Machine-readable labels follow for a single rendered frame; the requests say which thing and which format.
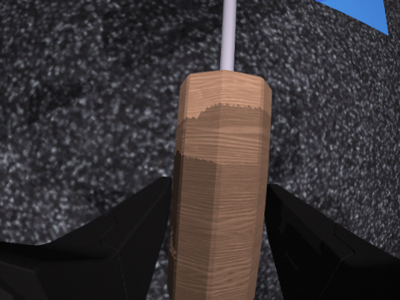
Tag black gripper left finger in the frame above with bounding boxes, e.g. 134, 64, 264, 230
0, 177, 173, 300

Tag blue tape strip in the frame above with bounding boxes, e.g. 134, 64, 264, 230
316, 0, 389, 36

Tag tool with brown wooden handle and thin white shaft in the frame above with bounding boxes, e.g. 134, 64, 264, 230
167, 0, 273, 300

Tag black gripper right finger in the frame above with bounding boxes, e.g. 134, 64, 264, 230
264, 183, 400, 300

